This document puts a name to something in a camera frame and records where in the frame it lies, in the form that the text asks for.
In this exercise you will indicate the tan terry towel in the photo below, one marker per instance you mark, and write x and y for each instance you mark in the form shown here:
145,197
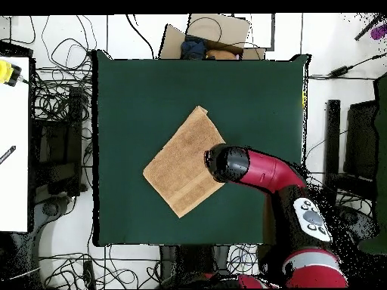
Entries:
184,163

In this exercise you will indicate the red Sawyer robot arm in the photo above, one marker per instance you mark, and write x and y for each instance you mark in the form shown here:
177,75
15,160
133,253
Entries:
266,172

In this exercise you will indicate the dark green table cloth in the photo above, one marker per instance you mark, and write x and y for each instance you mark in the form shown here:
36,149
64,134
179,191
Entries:
136,90

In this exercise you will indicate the orange garment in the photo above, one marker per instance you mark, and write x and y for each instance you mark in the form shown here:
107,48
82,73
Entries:
220,55

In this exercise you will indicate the dark blue garment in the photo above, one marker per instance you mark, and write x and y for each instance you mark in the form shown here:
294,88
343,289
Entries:
193,48

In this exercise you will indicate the brown cardboard box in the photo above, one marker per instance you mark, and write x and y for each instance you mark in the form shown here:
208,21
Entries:
229,30

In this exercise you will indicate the black upright bar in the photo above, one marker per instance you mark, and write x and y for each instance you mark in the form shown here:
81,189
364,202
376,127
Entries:
332,136

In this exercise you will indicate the dark grey stand base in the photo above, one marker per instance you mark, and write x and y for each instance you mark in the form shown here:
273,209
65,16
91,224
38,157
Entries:
359,222
51,208

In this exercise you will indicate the black power strip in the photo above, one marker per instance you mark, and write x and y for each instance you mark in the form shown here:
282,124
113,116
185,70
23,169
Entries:
89,275

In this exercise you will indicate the black monitor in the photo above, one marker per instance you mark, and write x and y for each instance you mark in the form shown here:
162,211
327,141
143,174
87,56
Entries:
361,139

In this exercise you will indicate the black power adapter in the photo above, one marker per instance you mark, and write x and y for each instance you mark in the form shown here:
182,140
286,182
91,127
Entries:
340,71

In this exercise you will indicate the white board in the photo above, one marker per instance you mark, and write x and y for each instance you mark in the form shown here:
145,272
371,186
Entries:
13,187

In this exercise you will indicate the black marker pen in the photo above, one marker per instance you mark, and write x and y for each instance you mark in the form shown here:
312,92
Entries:
7,154

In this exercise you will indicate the yellow and black tool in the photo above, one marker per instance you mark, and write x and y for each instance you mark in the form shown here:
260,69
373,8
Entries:
6,72

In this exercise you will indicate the purple object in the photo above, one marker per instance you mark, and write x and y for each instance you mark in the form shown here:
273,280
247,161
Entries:
379,32

